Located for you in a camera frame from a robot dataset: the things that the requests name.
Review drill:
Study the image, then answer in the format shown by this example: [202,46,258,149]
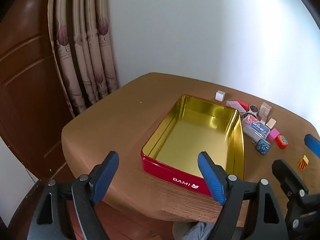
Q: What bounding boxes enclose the orange striped card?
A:
[297,155,309,171]

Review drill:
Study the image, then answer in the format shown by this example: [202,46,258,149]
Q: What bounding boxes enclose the clear pink plastic case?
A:
[226,100,247,113]

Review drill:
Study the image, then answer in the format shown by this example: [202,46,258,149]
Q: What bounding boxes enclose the pink eraser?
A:
[267,128,280,141]

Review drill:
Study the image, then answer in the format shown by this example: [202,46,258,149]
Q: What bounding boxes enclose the orange tape measure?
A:
[276,134,289,150]

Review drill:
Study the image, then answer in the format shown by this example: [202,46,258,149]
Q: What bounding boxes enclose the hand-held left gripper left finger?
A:
[27,151,120,240]

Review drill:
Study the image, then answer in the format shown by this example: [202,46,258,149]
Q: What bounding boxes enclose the brown wooden door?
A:
[0,0,75,180]

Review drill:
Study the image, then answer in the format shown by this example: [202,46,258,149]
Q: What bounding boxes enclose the blue denim trousers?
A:
[172,221,225,240]

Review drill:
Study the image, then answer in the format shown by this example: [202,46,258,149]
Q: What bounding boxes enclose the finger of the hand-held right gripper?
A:
[272,159,320,240]
[304,134,320,159]

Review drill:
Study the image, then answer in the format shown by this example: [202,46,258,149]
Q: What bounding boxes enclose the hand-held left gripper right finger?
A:
[197,151,288,240]

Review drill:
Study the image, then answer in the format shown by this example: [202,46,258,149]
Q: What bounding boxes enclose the red tin box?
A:
[140,94,245,197]

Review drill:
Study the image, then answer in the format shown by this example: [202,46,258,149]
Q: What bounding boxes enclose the blue patterned pouch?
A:
[251,138,270,155]

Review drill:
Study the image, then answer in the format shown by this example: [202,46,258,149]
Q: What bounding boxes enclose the beige leaf-print curtain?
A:
[47,0,119,118]

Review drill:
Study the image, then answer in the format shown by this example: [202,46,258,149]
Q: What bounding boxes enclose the silver metal clip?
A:
[242,105,260,122]

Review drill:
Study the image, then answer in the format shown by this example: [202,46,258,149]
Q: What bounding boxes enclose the clear box with blue label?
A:
[241,115,271,140]

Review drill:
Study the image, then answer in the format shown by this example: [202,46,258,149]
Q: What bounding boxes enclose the clear plastic hook packet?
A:
[259,102,273,120]

